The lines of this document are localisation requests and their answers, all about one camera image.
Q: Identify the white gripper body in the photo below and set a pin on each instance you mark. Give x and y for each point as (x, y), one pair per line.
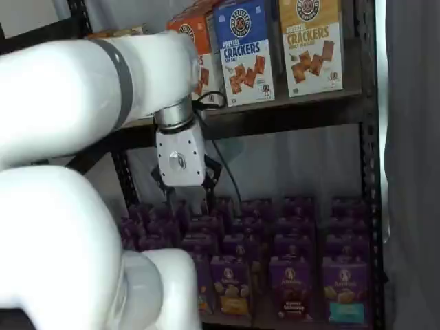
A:
(180, 161)

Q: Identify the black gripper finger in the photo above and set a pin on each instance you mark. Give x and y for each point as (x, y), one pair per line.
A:
(210, 175)
(169, 197)

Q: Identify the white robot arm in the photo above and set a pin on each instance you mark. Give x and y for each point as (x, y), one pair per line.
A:
(51, 89)

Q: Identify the purple snack box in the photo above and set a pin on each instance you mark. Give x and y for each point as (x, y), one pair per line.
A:
(256, 209)
(298, 207)
(349, 207)
(348, 226)
(199, 244)
(295, 226)
(248, 227)
(205, 225)
(163, 228)
(347, 247)
(154, 243)

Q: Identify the purple box yellow patch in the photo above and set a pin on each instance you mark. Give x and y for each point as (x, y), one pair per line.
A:
(240, 245)
(231, 285)

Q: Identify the purple box brown patch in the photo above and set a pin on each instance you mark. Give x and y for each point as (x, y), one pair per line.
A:
(294, 245)
(292, 288)

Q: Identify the brown shelf board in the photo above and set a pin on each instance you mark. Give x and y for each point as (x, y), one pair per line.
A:
(309, 101)

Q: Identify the blue pretzel cracker box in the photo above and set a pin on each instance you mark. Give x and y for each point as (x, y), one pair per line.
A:
(244, 51)

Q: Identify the orange pretzel cracker box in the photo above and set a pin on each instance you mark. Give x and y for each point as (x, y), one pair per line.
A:
(192, 27)

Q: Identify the tan cardboard box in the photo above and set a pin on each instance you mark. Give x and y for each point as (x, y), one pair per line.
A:
(117, 32)

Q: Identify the yellow pretzel cracker box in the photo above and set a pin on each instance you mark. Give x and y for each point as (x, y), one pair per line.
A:
(309, 51)

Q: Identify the black metal shelf rack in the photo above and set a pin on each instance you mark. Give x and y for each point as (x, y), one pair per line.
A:
(370, 154)

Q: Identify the grey curtain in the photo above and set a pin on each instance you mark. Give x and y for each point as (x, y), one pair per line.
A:
(412, 172)

